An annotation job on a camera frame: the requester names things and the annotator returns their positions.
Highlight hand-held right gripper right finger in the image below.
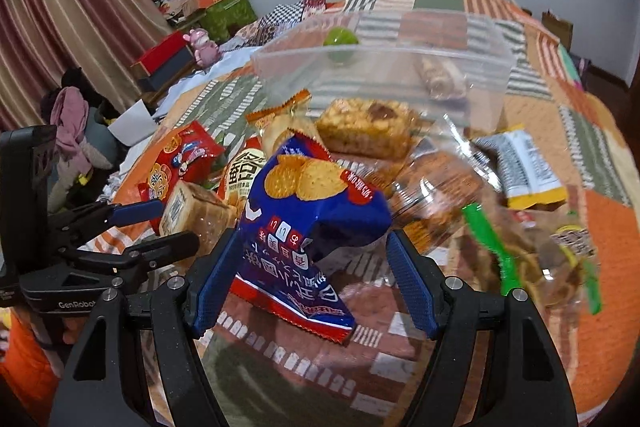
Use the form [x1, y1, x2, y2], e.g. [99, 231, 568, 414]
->
[386, 229, 586, 427]

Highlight clear brown snack packet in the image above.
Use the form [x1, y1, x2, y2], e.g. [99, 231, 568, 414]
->
[380, 147, 496, 253]

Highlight red box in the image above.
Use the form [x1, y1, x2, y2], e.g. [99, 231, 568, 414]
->
[131, 32, 193, 75]

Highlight cardboard box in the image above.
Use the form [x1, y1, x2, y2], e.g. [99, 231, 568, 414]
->
[541, 9, 573, 52]

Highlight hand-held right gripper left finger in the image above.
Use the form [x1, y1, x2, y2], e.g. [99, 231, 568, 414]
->
[47, 229, 246, 427]

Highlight white cloth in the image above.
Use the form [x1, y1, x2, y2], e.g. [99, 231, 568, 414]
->
[150, 42, 261, 118]

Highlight yellow and white packet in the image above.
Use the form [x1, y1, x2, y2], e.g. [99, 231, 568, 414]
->
[472, 125, 568, 210]

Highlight pink cloth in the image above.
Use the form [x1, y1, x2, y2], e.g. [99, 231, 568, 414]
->
[52, 87, 116, 172]

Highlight grey box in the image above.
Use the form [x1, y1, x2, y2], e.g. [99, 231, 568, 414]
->
[137, 52, 196, 92]

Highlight orange packet with yellow label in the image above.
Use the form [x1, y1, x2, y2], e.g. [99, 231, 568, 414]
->
[217, 137, 271, 208]

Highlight blue cracker packet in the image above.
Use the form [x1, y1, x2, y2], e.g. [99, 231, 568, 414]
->
[231, 132, 393, 345]

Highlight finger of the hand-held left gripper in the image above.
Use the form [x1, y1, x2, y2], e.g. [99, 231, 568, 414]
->
[50, 201, 166, 248]
[70, 231, 201, 280]

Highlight pink toy rabbit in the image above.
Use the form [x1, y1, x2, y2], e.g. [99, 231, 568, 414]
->
[182, 28, 221, 68]

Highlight clear bread slice packet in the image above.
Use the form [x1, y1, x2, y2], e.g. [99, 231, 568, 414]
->
[159, 181, 238, 258]

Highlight clear roll snack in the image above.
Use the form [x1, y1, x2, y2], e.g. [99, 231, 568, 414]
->
[415, 54, 471, 100]

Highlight green ball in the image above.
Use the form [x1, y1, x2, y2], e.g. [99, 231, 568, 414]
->
[322, 28, 360, 54]

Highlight orange-edged clear bun packet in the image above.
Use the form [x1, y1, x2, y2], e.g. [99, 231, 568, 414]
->
[245, 89, 321, 158]

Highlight clear crumbly cake packet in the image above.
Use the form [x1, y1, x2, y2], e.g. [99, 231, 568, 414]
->
[315, 97, 426, 160]

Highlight checkered patterned blanket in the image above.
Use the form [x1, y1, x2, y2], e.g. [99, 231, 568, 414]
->
[227, 0, 346, 52]

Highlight clear bags of brown snacks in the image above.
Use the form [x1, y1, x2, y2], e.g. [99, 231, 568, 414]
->
[460, 202, 603, 315]

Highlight clear plastic container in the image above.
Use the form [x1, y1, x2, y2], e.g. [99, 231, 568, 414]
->
[249, 8, 516, 108]

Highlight green storage box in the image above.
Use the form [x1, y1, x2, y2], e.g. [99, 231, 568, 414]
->
[200, 0, 258, 45]

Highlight red snack packet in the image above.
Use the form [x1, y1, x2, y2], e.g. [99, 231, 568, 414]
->
[137, 121, 226, 230]

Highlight striped brown curtain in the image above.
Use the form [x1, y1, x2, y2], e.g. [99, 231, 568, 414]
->
[0, 0, 171, 132]

